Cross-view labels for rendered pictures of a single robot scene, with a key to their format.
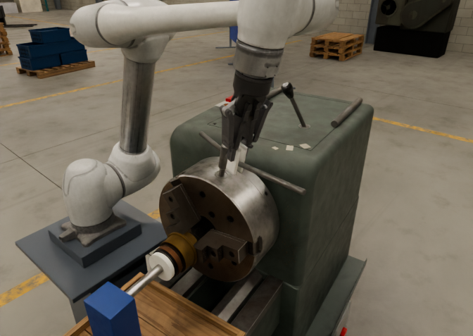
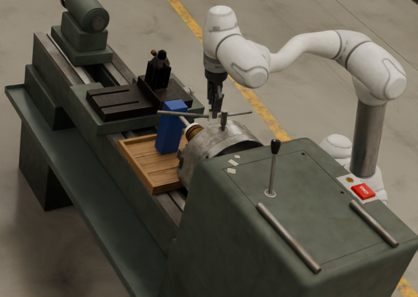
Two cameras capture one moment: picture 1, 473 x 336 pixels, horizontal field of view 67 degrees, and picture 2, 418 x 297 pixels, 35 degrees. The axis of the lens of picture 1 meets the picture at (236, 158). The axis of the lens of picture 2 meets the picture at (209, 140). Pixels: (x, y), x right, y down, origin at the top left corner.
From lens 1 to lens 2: 2.39 m
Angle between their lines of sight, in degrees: 86
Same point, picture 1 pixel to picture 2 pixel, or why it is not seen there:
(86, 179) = (323, 143)
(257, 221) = (189, 151)
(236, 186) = (211, 134)
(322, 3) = (221, 53)
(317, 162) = (205, 164)
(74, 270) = not seen: hidden behind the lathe
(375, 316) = not seen: outside the picture
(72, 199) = not seen: hidden behind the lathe
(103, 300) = (176, 103)
